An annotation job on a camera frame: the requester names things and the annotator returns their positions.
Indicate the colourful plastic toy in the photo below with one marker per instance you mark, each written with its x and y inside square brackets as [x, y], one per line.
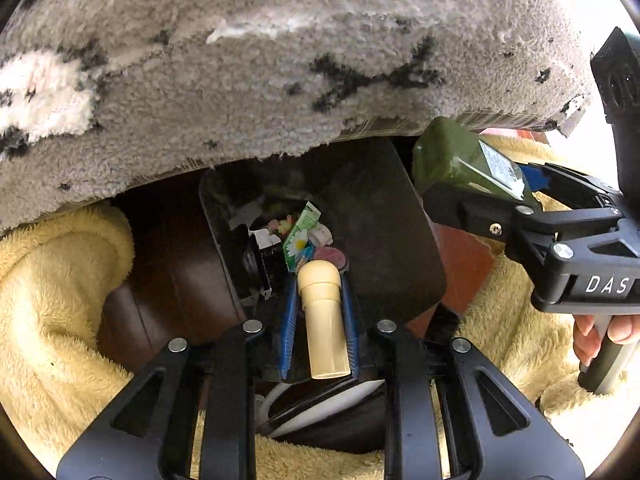
[280, 225]

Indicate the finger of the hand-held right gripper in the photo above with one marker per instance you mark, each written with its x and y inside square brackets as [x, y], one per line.
[470, 212]
[575, 183]

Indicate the round tin with pink lid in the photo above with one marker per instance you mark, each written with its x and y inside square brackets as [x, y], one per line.
[332, 256]

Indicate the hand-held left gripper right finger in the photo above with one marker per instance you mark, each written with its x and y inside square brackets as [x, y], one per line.
[351, 320]

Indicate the green daisy print tube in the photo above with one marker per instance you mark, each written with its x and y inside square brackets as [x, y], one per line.
[300, 240]

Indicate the person's right hand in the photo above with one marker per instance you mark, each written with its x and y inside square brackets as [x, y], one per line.
[585, 342]

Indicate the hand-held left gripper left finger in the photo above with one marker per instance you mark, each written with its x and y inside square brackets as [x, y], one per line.
[287, 320]

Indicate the yellow fluffy blanket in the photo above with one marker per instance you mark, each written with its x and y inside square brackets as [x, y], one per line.
[50, 310]

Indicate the dark brown waste bin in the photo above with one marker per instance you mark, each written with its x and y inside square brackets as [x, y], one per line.
[165, 285]

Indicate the grey printed blanket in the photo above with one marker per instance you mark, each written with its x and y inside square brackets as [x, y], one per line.
[250, 60]

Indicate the green box with label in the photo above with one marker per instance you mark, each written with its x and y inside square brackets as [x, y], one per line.
[450, 160]

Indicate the cream cylindrical tube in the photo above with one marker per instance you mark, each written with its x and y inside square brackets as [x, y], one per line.
[325, 330]

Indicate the white tape roll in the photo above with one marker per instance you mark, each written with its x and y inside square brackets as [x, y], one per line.
[320, 234]

